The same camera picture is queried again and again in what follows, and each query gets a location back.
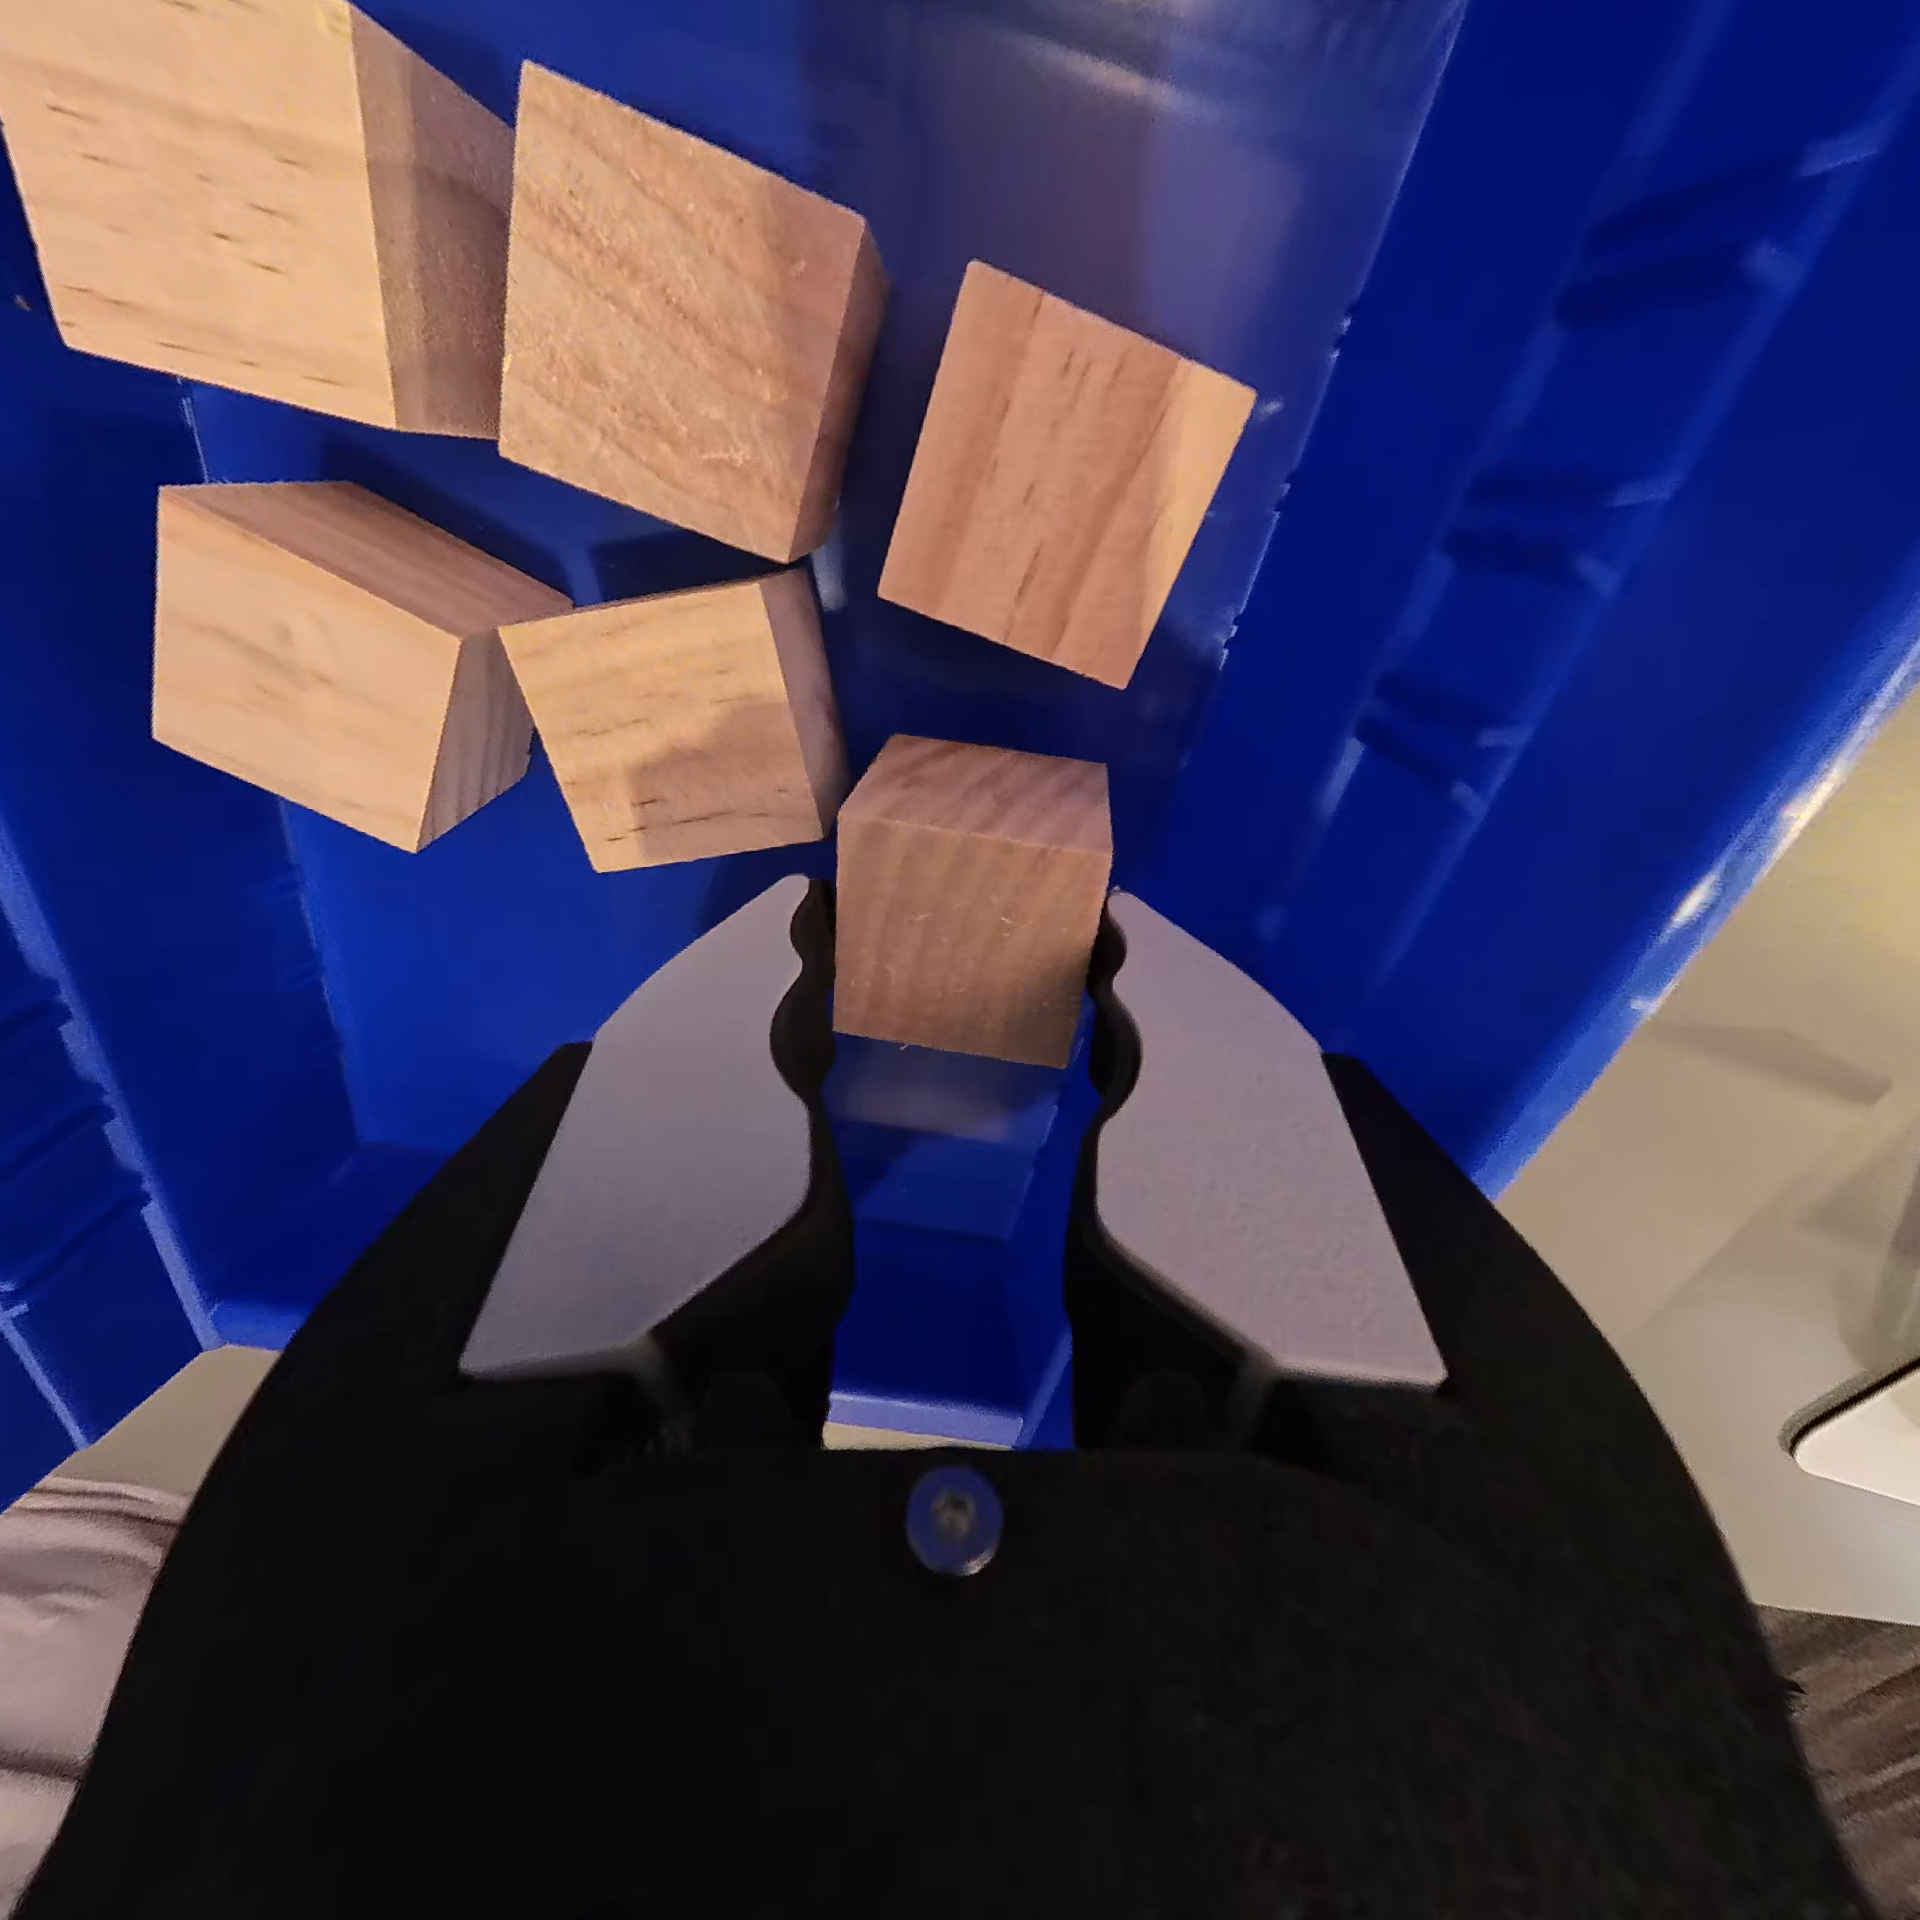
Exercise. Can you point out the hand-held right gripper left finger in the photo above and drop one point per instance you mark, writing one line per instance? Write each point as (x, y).
(660, 1154)

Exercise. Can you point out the blue striped wooden cube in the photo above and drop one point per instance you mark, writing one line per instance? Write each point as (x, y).
(960, 914)

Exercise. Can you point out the cluster of wooden cubes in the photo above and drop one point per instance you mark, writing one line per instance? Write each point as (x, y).
(660, 330)

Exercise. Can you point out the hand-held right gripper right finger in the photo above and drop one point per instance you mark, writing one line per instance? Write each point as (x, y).
(1246, 1184)

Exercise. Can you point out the person's white shirt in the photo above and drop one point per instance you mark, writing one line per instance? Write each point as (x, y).
(61, 1590)

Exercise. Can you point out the blue plastic bin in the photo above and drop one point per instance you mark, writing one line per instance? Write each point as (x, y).
(1501, 600)

